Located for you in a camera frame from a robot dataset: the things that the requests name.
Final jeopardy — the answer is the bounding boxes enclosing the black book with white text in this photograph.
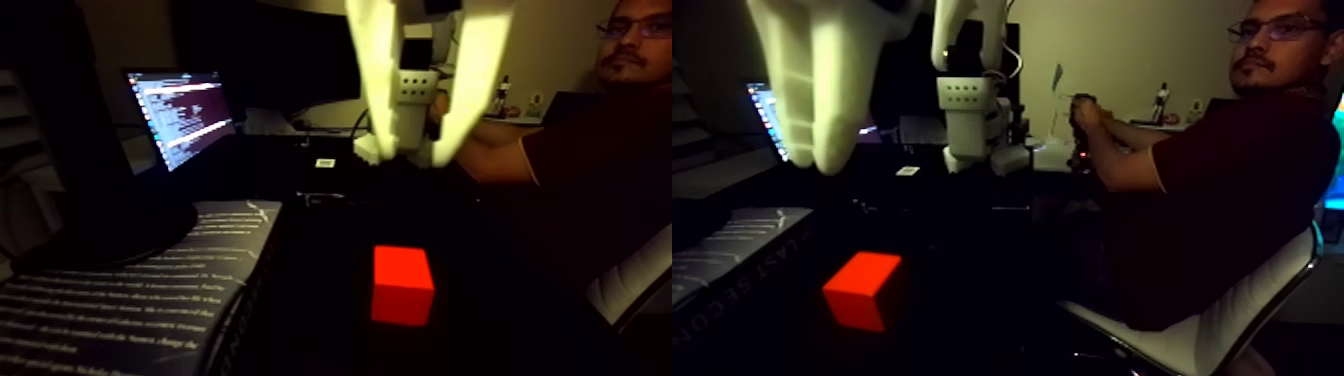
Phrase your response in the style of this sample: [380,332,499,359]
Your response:
[0,199,285,376]

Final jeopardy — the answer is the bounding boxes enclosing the open laptop with lit screen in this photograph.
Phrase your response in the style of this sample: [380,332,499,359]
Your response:
[123,68,238,173]

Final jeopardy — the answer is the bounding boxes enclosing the white office chair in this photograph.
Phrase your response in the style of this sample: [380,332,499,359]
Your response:
[1060,225,1327,376]

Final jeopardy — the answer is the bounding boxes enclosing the person's right hand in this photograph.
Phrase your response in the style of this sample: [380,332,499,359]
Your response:
[1068,94,1110,140]

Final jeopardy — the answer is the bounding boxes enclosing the black round stand base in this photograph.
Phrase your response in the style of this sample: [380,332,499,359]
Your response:
[10,194,201,277]

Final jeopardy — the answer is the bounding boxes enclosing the person's eyeglasses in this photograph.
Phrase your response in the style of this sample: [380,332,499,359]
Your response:
[1228,15,1319,43]

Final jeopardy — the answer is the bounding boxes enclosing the dark leader arm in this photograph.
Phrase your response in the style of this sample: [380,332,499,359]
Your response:
[1068,94,1101,172]

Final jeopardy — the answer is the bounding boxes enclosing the black box with white print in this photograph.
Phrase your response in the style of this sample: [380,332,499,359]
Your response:
[297,189,469,211]

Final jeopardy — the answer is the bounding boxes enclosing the red cube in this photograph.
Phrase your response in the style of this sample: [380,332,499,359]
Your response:
[369,244,437,328]

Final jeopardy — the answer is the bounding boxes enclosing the person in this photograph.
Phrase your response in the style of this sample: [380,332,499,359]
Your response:
[1065,0,1344,332]

